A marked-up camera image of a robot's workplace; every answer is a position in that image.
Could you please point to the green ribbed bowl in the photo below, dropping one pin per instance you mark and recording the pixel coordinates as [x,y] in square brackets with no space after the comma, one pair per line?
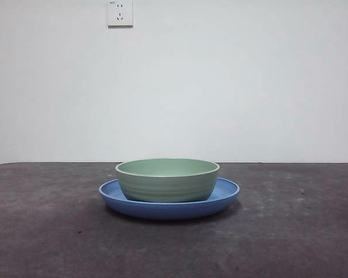
[166,185]

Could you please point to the white wall socket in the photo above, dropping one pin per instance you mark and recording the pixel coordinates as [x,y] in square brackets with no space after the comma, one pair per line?
[120,14]

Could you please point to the blue round plate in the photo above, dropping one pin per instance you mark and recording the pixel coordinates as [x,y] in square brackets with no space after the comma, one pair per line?
[168,210]

